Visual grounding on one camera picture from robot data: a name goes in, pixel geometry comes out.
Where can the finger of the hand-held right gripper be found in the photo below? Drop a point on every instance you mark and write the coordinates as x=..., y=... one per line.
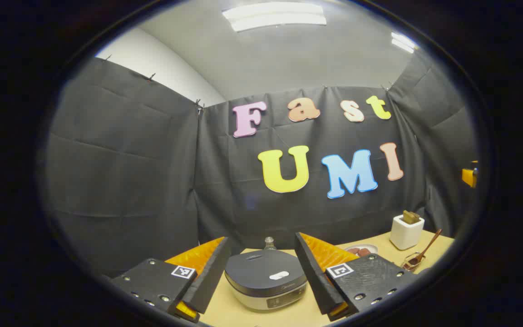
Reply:
x=469, y=176

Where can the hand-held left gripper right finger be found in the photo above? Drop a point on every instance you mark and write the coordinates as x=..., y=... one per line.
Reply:
x=311, y=277

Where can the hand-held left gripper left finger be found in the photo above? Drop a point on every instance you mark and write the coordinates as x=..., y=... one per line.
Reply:
x=211, y=277

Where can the grey rice cooker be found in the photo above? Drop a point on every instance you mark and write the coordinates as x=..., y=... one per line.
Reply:
x=261, y=272

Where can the brown wooden spoon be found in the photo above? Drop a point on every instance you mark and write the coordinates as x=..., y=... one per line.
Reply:
x=427, y=247

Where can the clear glass bottle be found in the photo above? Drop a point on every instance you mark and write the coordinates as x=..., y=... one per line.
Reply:
x=269, y=243

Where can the white round plate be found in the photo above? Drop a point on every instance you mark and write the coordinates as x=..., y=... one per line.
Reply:
x=361, y=250

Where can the brown bread slice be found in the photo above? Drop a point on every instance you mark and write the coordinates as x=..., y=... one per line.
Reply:
x=410, y=217

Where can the white toaster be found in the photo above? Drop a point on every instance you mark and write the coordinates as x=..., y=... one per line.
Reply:
x=406, y=234

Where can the black backdrop cloth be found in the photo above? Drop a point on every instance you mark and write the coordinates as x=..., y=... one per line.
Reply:
x=130, y=172

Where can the small ceiling light panel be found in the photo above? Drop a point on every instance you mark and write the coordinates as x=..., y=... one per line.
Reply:
x=404, y=42

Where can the large ceiling light panel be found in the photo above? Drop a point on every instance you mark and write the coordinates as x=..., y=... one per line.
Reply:
x=274, y=16

